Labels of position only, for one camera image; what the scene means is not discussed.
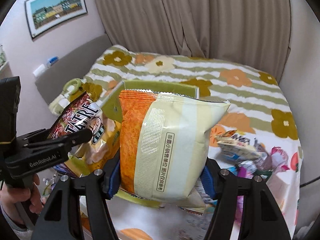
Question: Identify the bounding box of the orange cream snack bag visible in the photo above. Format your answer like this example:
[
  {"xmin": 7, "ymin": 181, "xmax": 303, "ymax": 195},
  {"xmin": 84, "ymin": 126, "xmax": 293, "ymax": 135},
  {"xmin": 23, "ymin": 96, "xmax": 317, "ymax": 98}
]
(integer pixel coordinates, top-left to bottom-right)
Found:
[{"xmin": 119, "ymin": 89, "xmax": 230, "ymax": 203}]

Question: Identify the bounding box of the orange white snack packet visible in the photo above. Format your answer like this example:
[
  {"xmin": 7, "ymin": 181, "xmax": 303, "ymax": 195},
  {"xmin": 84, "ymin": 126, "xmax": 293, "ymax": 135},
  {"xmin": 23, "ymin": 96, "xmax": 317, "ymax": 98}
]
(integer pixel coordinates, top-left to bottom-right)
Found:
[{"xmin": 215, "ymin": 130, "xmax": 262, "ymax": 161}]

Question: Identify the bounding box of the red yellow chip bag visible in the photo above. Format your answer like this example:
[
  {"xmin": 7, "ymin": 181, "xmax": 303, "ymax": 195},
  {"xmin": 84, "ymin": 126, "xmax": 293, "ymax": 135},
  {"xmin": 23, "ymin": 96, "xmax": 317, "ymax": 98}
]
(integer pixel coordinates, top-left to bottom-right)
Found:
[{"xmin": 48, "ymin": 92, "xmax": 121, "ymax": 177}]

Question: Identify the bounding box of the black cable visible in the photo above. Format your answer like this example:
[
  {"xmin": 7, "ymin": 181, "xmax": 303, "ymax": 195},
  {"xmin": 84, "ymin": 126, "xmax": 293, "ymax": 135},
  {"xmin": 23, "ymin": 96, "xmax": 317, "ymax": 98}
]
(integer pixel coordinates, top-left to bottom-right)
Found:
[{"xmin": 299, "ymin": 174, "xmax": 320, "ymax": 189}]

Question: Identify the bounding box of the white blue item on headboard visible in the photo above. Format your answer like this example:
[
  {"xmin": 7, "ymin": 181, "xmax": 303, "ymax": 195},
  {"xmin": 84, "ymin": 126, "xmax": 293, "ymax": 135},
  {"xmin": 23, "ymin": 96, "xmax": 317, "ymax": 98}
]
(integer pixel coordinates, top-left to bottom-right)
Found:
[{"xmin": 33, "ymin": 56, "xmax": 59, "ymax": 78}]

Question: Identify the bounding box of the framed town picture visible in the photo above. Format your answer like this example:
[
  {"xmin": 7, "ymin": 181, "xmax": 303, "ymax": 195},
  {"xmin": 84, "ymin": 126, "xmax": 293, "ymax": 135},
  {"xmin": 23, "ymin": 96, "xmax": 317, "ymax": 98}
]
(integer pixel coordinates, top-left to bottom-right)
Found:
[{"xmin": 24, "ymin": 0, "xmax": 87, "ymax": 39}]

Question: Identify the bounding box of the floral striped bed quilt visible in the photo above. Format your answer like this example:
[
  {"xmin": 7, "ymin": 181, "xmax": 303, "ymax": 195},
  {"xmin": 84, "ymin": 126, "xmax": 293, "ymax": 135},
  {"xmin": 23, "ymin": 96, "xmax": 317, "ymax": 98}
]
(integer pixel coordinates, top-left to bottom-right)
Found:
[{"xmin": 49, "ymin": 45, "xmax": 303, "ymax": 166}]

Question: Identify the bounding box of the person's left hand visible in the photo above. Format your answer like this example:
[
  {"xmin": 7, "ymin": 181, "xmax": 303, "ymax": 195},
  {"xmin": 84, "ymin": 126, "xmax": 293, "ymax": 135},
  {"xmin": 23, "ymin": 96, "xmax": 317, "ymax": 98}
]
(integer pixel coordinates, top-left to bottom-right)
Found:
[{"xmin": 1, "ymin": 174, "xmax": 43, "ymax": 225}]

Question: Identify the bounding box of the beige curtain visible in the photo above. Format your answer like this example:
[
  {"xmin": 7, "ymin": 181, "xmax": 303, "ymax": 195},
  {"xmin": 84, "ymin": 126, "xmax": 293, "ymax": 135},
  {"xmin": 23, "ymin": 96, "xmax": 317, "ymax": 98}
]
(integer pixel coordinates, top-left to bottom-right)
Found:
[{"xmin": 95, "ymin": 0, "xmax": 291, "ymax": 80}]

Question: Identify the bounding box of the green cardboard box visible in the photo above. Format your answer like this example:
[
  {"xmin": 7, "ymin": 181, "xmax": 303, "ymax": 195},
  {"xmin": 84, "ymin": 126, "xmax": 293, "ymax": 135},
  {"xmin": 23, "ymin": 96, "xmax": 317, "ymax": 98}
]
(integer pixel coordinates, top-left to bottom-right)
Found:
[{"xmin": 100, "ymin": 80, "xmax": 200, "ymax": 122}]

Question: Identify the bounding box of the pink purple snack packet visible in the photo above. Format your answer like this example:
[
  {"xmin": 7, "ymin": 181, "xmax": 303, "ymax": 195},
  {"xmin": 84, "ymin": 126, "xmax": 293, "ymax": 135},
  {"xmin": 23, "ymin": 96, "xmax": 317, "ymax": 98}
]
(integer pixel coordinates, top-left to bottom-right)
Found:
[{"xmin": 237, "ymin": 147, "xmax": 290, "ymax": 181}]

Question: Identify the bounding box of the grey headboard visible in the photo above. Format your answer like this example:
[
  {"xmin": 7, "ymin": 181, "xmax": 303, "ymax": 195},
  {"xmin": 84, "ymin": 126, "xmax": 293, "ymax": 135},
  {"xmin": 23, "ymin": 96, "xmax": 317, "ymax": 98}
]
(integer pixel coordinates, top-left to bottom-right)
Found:
[{"xmin": 35, "ymin": 34, "xmax": 112, "ymax": 104}]

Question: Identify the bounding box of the white persimmon print cloth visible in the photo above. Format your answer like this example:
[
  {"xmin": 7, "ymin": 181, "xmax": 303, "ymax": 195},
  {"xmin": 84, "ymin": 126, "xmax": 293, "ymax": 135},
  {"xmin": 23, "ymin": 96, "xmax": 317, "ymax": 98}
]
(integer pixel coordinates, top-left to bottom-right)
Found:
[{"xmin": 80, "ymin": 119, "xmax": 303, "ymax": 240}]

